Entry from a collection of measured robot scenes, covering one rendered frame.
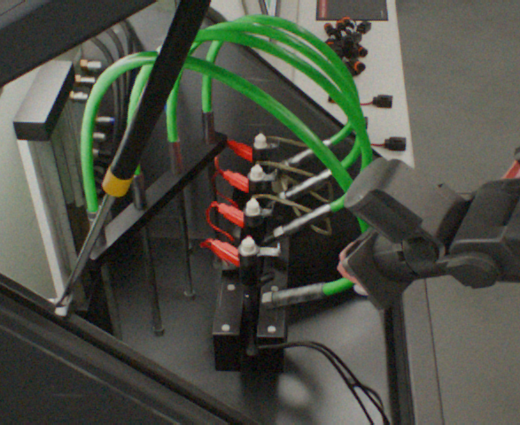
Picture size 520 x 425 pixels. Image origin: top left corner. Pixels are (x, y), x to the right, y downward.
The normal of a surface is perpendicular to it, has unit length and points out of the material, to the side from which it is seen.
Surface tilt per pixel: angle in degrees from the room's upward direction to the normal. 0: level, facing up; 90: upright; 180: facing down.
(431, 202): 40
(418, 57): 0
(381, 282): 45
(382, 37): 0
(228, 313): 0
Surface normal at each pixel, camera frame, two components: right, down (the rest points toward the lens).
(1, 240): 1.00, 0.03
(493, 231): -0.65, -0.62
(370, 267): 0.38, -0.16
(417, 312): -0.02, -0.76
